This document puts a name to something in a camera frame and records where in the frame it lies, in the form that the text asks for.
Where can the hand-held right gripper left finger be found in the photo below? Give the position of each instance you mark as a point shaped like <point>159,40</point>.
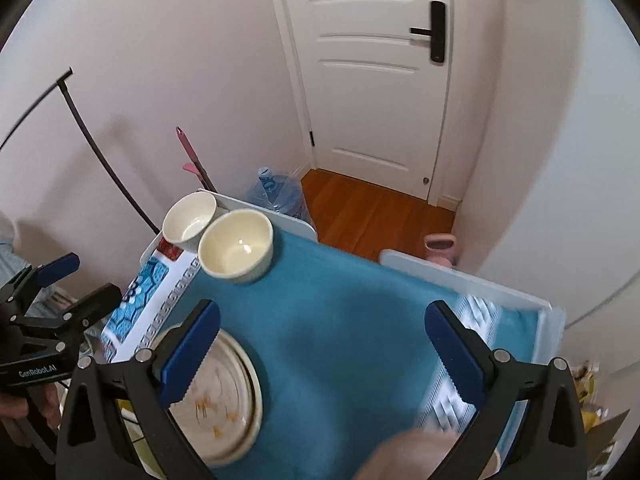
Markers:
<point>192,355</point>

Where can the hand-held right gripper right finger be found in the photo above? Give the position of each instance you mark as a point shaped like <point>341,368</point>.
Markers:
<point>455,355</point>

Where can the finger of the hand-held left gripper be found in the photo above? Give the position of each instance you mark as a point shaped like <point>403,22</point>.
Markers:
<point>95,305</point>
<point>60,266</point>

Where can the yellow bear print plate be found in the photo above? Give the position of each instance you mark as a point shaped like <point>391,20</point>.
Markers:
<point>256,400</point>

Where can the pink bowl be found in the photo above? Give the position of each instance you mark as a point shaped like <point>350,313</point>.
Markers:
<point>415,455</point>

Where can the person's left hand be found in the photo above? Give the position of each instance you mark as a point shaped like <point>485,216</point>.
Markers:
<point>52,405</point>

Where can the white plastic table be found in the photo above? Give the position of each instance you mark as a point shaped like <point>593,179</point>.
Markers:
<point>480,285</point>

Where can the cream bowl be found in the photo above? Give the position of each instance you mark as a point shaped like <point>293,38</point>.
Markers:
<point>235,250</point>

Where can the white bowl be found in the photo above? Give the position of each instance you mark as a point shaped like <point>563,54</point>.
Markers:
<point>187,220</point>

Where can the teal patterned table cloth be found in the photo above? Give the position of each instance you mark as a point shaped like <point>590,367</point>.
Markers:
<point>325,335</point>

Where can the yellow bag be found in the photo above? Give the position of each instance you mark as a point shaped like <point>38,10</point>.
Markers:
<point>585,385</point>

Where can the black clothes rack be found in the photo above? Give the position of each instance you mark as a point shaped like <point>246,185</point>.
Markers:
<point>82,120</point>

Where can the pink broom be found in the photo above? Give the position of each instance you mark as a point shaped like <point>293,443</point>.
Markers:
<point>192,157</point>

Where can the blue water jug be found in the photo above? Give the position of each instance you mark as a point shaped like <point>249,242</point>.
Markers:
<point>280,195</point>

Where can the white wardrobe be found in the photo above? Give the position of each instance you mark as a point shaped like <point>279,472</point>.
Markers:
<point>575,160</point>

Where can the white door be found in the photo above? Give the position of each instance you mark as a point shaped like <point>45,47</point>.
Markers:
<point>375,110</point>

